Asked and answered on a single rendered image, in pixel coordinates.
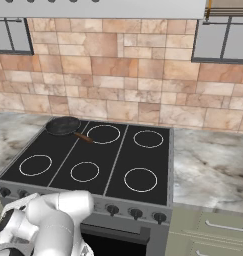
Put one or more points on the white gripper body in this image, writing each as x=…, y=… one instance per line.
x=21, y=201

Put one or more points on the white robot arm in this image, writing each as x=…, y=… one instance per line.
x=59, y=220

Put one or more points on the black stove knob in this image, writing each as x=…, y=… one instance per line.
x=23, y=193
x=5, y=191
x=159, y=217
x=135, y=213
x=112, y=209

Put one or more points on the black and grey stove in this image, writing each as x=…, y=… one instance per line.
x=103, y=160

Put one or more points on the black oven door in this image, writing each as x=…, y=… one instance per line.
x=116, y=245

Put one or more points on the pale green drawer front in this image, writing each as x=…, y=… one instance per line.
x=226, y=217
x=226, y=248

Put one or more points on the grey range hood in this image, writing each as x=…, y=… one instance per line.
x=99, y=8

